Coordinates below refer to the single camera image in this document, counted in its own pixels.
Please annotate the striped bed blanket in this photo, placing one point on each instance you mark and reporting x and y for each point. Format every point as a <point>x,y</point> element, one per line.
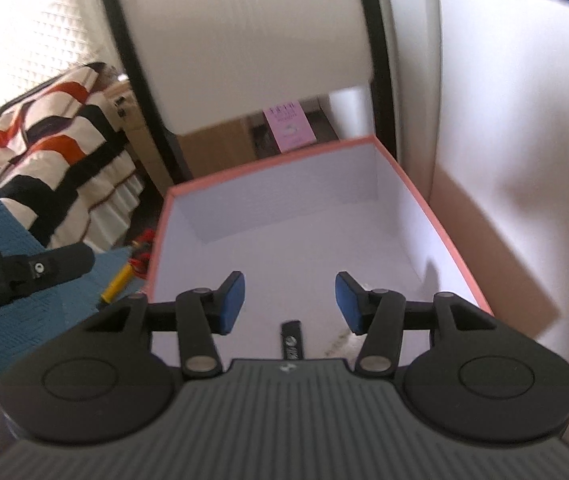
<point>54,125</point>

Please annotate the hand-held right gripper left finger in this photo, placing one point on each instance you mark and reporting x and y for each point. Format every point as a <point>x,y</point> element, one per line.
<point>229,306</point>

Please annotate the pink paper bag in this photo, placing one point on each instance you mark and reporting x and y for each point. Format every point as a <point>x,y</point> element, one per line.
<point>289,127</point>

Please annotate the white quilted headboard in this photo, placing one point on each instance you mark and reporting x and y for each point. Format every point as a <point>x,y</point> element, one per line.
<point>49,35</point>

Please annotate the pink cardboard box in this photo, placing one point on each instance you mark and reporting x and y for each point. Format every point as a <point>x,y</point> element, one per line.
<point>289,240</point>

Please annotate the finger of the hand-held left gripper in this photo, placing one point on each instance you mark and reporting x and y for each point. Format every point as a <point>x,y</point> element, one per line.
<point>64,262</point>

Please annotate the white folding chair black frame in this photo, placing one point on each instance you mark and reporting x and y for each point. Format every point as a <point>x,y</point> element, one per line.
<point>239,35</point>

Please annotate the wooden nightstand with drawers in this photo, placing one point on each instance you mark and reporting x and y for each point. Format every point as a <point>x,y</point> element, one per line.
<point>137,135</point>

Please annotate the red tasselled toy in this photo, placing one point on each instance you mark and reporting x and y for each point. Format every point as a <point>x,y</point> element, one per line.
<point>142,260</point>

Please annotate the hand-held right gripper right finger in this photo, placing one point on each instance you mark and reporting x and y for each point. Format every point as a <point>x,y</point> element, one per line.
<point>350,306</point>

